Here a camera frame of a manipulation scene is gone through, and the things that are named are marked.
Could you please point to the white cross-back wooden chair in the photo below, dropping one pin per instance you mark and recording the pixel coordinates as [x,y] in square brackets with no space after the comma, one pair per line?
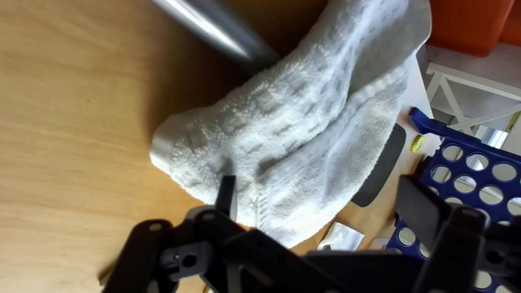
[450,76]

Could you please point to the black spatula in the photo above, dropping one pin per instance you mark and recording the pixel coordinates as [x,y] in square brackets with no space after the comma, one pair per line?
[217,27]

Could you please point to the white waffle towel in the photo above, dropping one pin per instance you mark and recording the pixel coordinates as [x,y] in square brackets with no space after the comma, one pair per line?
[282,136]

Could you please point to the blue connect four frame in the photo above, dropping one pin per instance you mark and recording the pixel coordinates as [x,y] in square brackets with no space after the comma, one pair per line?
[434,126]

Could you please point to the small white paper scrap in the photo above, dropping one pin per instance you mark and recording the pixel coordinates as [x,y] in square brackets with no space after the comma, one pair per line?
[341,237]

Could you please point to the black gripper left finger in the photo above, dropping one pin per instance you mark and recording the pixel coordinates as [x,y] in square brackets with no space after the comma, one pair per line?
[227,196]

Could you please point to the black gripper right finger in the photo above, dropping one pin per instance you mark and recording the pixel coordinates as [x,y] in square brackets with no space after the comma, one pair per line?
[421,209]

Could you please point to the orange sofa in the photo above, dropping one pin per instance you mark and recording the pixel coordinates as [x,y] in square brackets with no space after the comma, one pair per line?
[466,22]

